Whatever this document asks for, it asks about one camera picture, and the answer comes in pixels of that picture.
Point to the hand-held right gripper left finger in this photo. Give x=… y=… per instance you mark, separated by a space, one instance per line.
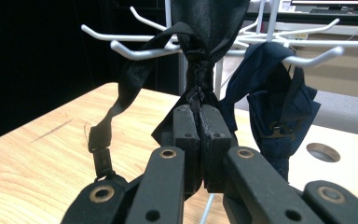
x=185 y=137

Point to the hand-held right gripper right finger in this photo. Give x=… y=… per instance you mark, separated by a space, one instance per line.
x=216 y=137

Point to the navy bow tie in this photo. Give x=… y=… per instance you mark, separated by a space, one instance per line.
x=279 y=105

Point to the black satin bow tie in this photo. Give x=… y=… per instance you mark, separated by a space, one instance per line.
x=205 y=25

